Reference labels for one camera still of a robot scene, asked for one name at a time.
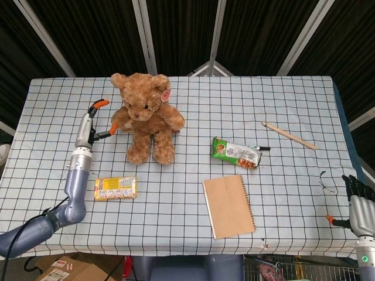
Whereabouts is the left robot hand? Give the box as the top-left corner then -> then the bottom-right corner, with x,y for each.
74,99 -> 120,149

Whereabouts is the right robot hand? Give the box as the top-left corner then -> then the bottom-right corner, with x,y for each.
326,174 -> 375,238

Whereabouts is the brown plush teddy bear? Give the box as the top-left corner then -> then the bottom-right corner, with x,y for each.
110,73 -> 186,166

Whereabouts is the thin black thread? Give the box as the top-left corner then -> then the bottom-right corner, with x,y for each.
318,170 -> 337,194

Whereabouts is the yellow snack box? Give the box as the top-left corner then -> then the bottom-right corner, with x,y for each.
94,176 -> 138,201

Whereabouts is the white shoe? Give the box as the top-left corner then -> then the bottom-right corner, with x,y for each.
0,143 -> 12,165

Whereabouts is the wooden stick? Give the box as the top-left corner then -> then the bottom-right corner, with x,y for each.
261,121 -> 318,151

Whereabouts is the white checked tablecloth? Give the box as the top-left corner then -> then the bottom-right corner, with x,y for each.
0,76 -> 360,261

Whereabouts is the brown spiral notebook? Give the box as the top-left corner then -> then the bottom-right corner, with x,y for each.
202,174 -> 257,240

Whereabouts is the brown cardboard shipping box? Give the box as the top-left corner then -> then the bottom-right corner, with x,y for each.
35,253 -> 124,281

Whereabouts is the green snack packet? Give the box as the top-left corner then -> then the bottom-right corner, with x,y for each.
211,136 -> 263,170

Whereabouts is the blue chair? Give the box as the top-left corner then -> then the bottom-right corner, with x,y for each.
130,256 -> 244,281

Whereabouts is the wire mesh basket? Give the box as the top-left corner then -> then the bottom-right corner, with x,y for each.
244,254 -> 360,281

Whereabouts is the white metal frame post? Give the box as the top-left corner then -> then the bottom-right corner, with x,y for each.
207,0 -> 227,77
131,0 -> 158,76
13,0 -> 76,78
277,0 -> 329,76

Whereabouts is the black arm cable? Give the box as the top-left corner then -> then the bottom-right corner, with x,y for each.
5,197 -> 70,260

